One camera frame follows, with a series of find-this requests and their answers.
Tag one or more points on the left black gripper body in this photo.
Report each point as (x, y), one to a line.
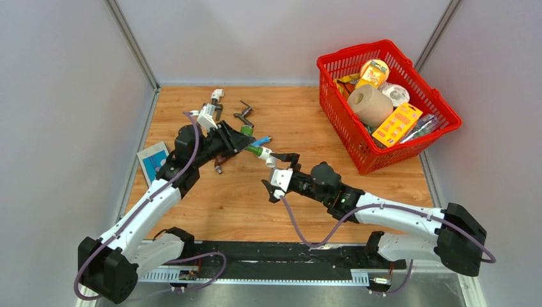
(217, 144)

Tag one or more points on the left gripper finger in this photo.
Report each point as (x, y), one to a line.
(238, 146)
(228, 133)

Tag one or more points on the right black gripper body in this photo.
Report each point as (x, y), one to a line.
(302, 185)

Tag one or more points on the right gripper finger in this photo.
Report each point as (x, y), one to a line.
(292, 158)
(272, 191)

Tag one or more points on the white plastic elbow fitting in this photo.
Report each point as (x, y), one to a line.
(265, 154)

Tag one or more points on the blue faucet with white elbow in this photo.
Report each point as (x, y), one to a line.
(262, 141)

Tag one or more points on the red plastic shopping basket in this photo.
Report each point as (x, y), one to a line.
(363, 151)

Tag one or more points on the green plastic faucet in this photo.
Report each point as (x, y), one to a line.
(252, 148)

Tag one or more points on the long grey faucet white elbow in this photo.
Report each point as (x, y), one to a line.
(215, 100)

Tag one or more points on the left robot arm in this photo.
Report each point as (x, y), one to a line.
(112, 264)

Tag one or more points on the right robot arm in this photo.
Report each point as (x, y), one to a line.
(450, 235)

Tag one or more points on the brown plastic faucet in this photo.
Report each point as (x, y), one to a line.
(219, 161)

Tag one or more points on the small dark grey faucet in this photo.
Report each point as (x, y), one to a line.
(244, 114)

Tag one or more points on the blue white faucet box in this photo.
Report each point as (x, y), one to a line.
(151, 159)

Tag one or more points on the yellow snack bag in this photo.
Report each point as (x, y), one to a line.
(347, 84)

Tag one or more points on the brown paper roll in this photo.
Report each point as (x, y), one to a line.
(370, 106)

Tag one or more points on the orange blister card package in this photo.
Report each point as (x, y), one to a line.
(397, 125)

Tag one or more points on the orange sponge package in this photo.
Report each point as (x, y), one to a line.
(370, 76)

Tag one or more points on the yellow round sponge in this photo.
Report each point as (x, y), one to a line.
(380, 67)

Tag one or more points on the white wrapped paper roll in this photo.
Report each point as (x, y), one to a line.
(398, 94)

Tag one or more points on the clear pack of pens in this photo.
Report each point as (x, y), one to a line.
(424, 126)

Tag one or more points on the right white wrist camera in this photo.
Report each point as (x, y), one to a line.
(280, 181)

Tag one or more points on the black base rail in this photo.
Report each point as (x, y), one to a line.
(282, 260)

